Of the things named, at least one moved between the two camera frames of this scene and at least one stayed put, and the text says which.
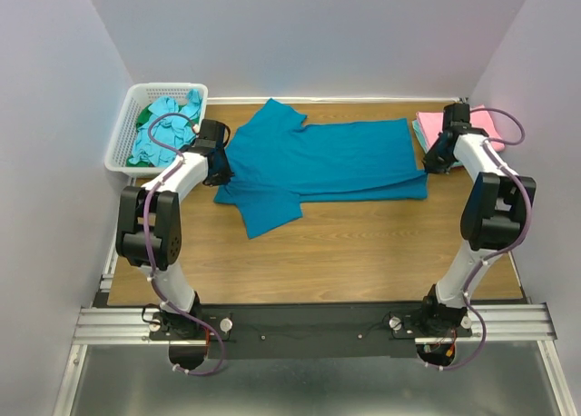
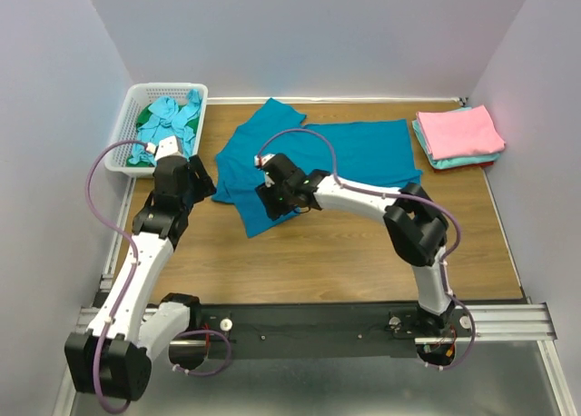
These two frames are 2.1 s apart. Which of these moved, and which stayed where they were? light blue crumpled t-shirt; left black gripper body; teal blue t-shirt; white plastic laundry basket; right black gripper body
Moved: right black gripper body; left black gripper body
Stayed: white plastic laundry basket; teal blue t-shirt; light blue crumpled t-shirt
